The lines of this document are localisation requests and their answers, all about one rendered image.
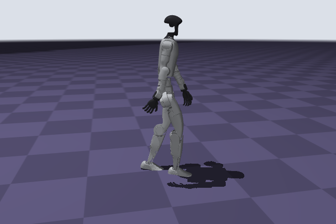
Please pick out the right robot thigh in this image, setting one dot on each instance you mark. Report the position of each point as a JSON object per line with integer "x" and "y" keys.
{"x": 174, "y": 112}

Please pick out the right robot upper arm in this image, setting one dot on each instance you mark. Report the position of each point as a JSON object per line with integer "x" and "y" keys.
{"x": 167, "y": 47}

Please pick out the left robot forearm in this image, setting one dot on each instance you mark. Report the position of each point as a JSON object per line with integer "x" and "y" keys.
{"x": 179, "y": 79}

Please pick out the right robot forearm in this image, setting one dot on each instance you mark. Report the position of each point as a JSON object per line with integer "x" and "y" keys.
{"x": 162, "y": 82}

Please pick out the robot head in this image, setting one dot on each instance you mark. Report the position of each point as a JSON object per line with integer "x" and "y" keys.
{"x": 173, "y": 21}

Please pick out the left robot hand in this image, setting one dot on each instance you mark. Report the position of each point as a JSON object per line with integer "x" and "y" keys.
{"x": 187, "y": 96}

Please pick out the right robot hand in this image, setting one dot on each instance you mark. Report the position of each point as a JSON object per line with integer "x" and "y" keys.
{"x": 153, "y": 104}

